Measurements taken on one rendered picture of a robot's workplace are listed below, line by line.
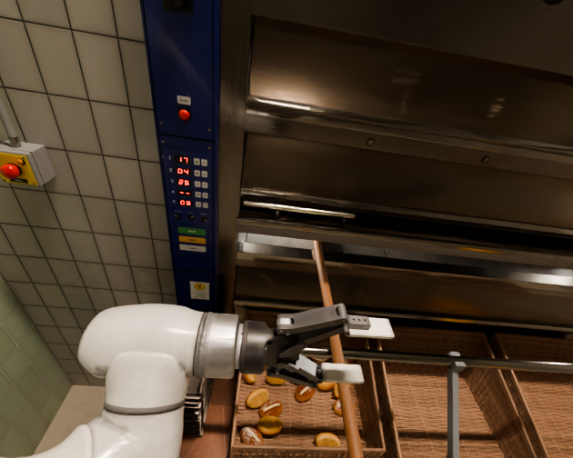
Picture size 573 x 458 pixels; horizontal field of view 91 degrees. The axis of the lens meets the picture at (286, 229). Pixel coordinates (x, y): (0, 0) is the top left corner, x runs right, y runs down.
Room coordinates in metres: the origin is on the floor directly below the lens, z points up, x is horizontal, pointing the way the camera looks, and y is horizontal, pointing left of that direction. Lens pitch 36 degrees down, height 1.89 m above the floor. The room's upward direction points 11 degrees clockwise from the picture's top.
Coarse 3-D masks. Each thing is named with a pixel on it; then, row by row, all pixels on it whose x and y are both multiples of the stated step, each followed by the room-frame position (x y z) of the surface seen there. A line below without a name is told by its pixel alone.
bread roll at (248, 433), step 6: (246, 426) 0.41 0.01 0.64; (252, 426) 0.41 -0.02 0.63; (240, 432) 0.39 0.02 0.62; (246, 432) 0.39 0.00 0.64; (252, 432) 0.39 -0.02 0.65; (258, 432) 0.40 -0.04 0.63; (246, 438) 0.37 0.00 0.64; (252, 438) 0.37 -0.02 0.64; (258, 438) 0.38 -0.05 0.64; (258, 444) 0.36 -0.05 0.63
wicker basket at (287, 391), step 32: (256, 320) 0.76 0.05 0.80; (256, 384) 0.58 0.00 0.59; (288, 384) 0.61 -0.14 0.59; (352, 384) 0.66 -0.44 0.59; (256, 416) 0.46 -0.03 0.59; (288, 416) 0.49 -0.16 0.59; (320, 416) 0.51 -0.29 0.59; (256, 448) 0.32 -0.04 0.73; (288, 448) 0.34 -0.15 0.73; (320, 448) 0.35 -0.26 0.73; (384, 448) 0.39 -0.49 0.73
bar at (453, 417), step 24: (384, 360) 0.46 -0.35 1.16; (408, 360) 0.47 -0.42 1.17; (432, 360) 0.48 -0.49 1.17; (456, 360) 0.50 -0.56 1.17; (480, 360) 0.51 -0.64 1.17; (504, 360) 0.53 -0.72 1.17; (456, 384) 0.46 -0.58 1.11; (456, 408) 0.41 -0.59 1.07; (456, 432) 0.37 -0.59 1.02; (456, 456) 0.32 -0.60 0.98
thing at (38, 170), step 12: (0, 144) 0.65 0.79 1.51; (24, 144) 0.67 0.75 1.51; (36, 144) 0.69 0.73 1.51; (0, 156) 0.62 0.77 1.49; (12, 156) 0.62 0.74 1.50; (24, 156) 0.62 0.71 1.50; (36, 156) 0.65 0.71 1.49; (48, 156) 0.69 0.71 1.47; (24, 168) 0.62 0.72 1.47; (36, 168) 0.64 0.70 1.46; (48, 168) 0.68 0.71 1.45; (12, 180) 0.62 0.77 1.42; (24, 180) 0.62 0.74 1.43; (36, 180) 0.63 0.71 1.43; (48, 180) 0.66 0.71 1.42
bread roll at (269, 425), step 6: (264, 420) 0.44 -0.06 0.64; (270, 420) 0.44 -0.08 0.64; (276, 420) 0.45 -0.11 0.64; (258, 426) 0.41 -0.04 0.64; (264, 426) 0.41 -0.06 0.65; (270, 426) 0.42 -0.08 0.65; (276, 426) 0.42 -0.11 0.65; (282, 426) 0.43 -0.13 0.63; (264, 432) 0.40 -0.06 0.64; (270, 432) 0.40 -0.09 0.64; (276, 432) 0.41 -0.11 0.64
